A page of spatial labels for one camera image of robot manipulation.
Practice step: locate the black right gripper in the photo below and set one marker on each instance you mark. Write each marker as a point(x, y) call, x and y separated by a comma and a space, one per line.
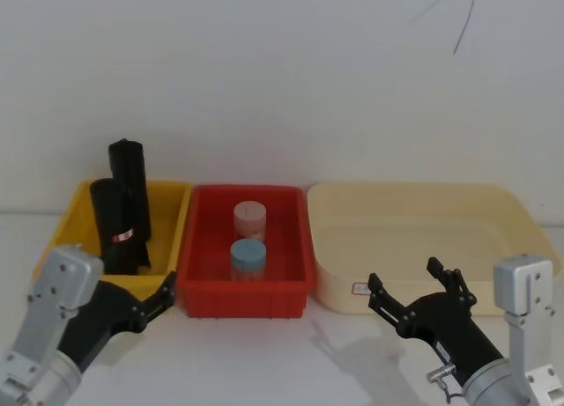
point(454, 331)

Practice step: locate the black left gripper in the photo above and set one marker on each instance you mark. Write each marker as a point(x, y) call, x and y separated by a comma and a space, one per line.
point(97, 313)

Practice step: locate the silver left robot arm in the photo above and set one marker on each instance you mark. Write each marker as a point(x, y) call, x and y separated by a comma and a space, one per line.
point(66, 274)

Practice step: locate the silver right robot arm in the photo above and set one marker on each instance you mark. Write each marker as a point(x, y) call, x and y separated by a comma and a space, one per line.
point(522, 287)

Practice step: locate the small white tray label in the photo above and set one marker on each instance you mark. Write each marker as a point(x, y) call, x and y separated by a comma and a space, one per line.
point(361, 288)

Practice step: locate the cream plastic tray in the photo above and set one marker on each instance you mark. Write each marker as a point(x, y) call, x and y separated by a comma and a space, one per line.
point(396, 230)

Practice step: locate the yellow plastic bin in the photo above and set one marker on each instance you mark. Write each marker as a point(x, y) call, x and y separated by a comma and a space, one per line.
point(169, 216)

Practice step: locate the red plastic bin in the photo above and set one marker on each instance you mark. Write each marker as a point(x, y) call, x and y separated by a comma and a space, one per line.
point(211, 230)

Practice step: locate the black bag roll red label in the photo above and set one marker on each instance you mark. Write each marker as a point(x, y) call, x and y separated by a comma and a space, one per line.
point(110, 216)

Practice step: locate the clear jar blue lid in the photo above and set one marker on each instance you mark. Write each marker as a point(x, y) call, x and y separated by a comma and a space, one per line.
point(248, 258)

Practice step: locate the clear jar pink lid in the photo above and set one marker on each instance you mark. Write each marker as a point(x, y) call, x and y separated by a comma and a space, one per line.
point(250, 219)

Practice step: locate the plain black bag roll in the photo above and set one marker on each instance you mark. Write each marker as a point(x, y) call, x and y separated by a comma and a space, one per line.
point(130, 181)

